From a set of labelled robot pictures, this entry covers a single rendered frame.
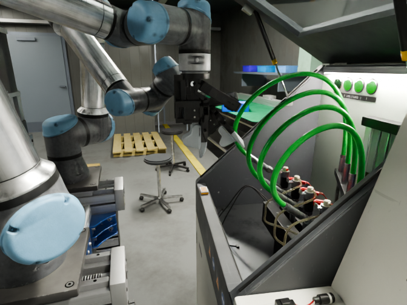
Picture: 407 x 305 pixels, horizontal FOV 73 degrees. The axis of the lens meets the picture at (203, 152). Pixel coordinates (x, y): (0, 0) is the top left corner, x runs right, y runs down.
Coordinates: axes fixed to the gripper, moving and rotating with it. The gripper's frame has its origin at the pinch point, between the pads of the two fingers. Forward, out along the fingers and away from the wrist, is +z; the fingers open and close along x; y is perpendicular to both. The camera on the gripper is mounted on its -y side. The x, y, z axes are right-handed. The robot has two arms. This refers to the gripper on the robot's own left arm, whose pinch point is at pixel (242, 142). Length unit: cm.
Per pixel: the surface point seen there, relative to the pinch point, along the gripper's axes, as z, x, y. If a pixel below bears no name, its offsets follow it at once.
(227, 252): 19.0, 11.7, 23.6
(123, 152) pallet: -94, -365, 150
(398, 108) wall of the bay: 22.7, 1.9, -39.4
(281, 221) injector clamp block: 26.4, 0.0, 7.5
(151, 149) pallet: -67, -369, 113
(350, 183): 27.7, 7.8, -14.3
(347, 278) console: 32.9, 29.2, 3.4
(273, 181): 9.7, 22.0, 1.2
